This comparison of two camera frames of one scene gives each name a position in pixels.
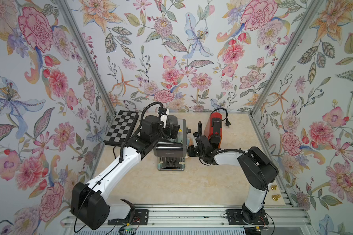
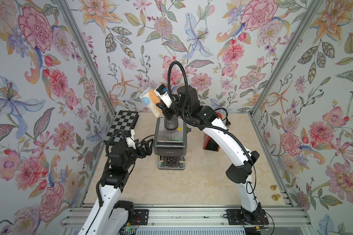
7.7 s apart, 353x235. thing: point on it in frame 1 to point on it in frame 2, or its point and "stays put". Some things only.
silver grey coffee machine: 171,153 stays put
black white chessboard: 123,125 stays put
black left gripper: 169,135 to 147,151
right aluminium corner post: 285,58 stays put
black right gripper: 190,148 to 167,113
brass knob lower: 275,197 stays put
